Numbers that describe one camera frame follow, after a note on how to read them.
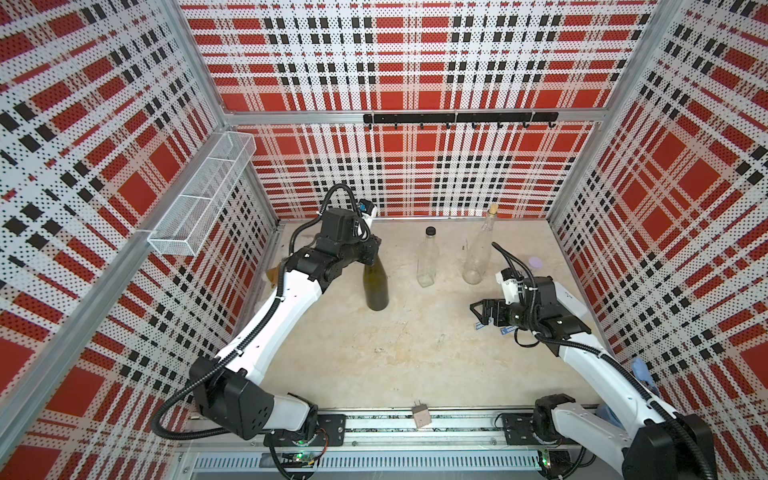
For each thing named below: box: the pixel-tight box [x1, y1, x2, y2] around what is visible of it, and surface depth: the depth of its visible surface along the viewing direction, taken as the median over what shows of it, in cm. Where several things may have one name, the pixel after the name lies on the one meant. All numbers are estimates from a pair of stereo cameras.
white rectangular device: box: [554, 281, 589, 318], surface depth 92 cm
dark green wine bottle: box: [363, 254, 389, 311], surface depth 95 cm
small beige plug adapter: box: [412, 400, 432, 429], surface depth 76 cm
